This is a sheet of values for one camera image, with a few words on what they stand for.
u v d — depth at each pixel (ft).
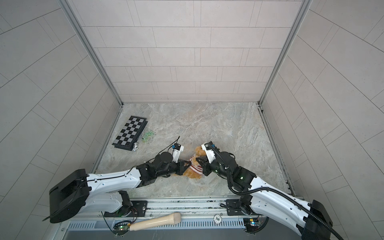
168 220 2.15
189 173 2.42
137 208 2.31
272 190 1.58
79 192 1.31
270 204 1.56
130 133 3.13
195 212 2.32
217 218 2.26
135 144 3.01
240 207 2.07
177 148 2.31
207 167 2.06
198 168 2.44
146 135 3.17
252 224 2.23
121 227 2.11
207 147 2.07
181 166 2.20
